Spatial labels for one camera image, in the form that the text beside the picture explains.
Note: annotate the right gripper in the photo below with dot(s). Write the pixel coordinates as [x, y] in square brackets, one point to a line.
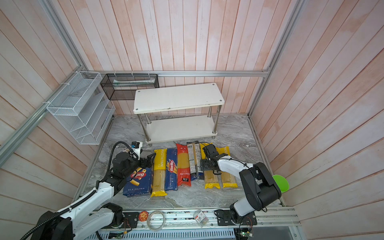
[204, 164]

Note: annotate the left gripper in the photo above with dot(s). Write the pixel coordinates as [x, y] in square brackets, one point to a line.
[144, 165]

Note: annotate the yellow pastatime spaghetti bag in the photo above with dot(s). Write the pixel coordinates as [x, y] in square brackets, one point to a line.
[211, 180]
[228, 180]
[159, 173]

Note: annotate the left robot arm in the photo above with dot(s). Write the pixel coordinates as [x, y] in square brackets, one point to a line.
[75, 222]

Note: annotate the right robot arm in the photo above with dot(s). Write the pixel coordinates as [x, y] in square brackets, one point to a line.
[259, 186]

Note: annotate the white two-tier shelf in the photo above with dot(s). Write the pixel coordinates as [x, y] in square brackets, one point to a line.
[150, 101]

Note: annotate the clear blue spaghetti bag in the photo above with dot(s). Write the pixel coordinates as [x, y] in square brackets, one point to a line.
[195, 158]

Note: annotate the blue Barilla rigatoni box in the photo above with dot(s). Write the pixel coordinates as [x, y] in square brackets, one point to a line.
[137, 184]

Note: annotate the blue Barilla spaghetti box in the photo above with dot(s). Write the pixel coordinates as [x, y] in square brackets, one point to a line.
[171, 181]

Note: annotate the red spaghetti bag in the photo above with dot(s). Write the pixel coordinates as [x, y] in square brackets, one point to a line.
[184, 175]

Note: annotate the red round sticker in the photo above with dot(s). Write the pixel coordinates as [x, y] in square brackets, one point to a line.
[143, 216]

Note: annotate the small clear plastic box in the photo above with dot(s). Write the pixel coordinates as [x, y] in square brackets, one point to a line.
[200, 218]

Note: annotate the green round object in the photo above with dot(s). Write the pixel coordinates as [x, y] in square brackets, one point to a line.
[282, 183]

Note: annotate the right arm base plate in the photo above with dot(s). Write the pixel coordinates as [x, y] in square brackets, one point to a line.
[231, 218]

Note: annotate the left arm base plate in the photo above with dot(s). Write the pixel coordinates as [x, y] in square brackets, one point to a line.
[125, 220]

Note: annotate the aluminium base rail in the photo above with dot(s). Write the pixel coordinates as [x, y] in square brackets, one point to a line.
[173, 219]

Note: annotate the black wire mesh basket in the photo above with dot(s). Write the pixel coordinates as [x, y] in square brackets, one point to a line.
[123, 87]

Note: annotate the white wire mesh organizer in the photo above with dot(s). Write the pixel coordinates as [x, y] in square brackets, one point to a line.
[83, 111]

